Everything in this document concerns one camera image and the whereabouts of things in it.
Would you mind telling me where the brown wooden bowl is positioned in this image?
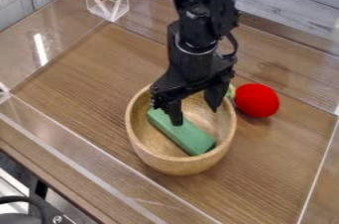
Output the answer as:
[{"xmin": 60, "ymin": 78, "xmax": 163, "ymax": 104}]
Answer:
[{"xmin": 125, "ymin": 86, "xmax": 238, "ymax": 175}]

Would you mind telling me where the clear acrylic front wall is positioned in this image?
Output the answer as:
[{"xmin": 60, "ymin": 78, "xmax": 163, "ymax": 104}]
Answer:
[{"xmin": 0, "ymin": 91, "xmax": 223, "ymax": 224}]

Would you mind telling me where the black table clamp bracket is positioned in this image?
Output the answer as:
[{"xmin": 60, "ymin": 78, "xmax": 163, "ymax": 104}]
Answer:
[{"xmin": 0, "ymin": 176, "xmax": 80, "ymax": 224}]

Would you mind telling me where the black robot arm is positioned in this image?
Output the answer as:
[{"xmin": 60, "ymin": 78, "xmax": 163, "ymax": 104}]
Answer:
[{"xmin": 150, "ymin": 0, "xmax": 241, "ymax": 126}]

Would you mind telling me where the green rectangular block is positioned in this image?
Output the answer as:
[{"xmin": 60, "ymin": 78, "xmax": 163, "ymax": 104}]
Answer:
[{"xmin": 147, "ymin": 109, "xmax": 217, "ymax": 156}]

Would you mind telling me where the red plush strawberry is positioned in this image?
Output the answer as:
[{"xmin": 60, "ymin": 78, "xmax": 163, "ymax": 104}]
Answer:
[{"xmin": 227, "ymin": 83, "xmax": 279, "ymax": 118}]

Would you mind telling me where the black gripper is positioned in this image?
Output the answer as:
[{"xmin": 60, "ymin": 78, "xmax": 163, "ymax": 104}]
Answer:
[{"xmin": 150, "ymin": 22, "xmax": 238, "ymax": 126}]

